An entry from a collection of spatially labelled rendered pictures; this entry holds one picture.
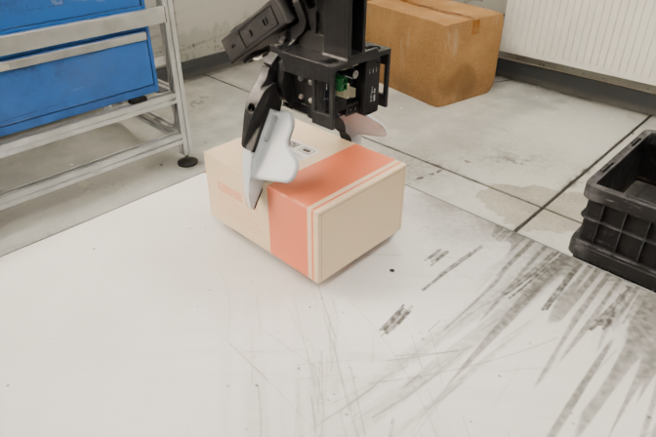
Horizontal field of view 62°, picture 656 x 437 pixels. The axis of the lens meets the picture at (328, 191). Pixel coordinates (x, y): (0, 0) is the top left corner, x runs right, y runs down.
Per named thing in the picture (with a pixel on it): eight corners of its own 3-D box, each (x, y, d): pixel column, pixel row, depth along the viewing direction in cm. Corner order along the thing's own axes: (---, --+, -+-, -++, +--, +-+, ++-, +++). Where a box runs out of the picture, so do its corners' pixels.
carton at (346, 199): (211, 215, 58) (203, 151, 54) (294, 175, 66) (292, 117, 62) (318, 284, 49) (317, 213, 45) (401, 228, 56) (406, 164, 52)
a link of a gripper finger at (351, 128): (390, 172, 56) (359, 117, 49) (347, 153, 59) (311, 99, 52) (407, 148, 56) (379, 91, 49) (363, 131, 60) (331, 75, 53)
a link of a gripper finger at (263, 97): (240, 148, 46) (281, 49, 45) (228, 142, 47) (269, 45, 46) (277, 161, 49) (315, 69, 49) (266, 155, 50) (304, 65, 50)
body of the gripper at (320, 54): (329, 139, 44) (330, -20, 38) (259, 109, 49) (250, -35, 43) (389, 112, 49) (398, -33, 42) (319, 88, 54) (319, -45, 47)
